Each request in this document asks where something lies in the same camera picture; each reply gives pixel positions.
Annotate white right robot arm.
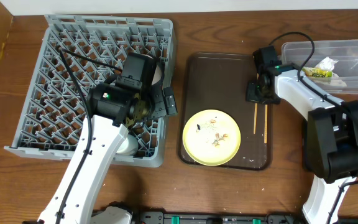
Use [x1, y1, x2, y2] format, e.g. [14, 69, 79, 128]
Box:
[246, 45, 358, 223]

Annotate clear plastic waste bin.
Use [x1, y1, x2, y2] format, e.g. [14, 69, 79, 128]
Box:
[277, 39, 358, 95]

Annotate yellow plate with crumbs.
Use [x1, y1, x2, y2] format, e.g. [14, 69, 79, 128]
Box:
[182, 110, 241, 166]

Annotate pink bowl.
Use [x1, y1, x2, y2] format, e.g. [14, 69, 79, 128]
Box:
[144, 54, 165, 86]

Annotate white tissue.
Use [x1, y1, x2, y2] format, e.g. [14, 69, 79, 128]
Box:
[312, 57, 347, 88]

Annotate wooden chopstick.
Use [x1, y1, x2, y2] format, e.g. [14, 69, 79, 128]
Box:
[253, 103, 258, 134]
[264, 105, 269, 144]

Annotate grey dishwasher rack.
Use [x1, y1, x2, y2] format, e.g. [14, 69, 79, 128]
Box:
[7, 15, 177, 161]

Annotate cream white cup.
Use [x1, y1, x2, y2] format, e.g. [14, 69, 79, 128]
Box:
[116, 134, 138, 156]

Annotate green snack bar wrapper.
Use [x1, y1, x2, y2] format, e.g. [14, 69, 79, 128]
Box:
[302, 67, 333, 78]

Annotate black waste bin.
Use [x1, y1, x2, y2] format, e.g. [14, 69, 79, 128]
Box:
[301, 119, 312, 172]

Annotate dark brown serving tray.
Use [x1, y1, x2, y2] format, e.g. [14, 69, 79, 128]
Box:
[181, 53, 273, 171]

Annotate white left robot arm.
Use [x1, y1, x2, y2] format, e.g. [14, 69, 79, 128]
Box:
[37, 53, 177, 223]

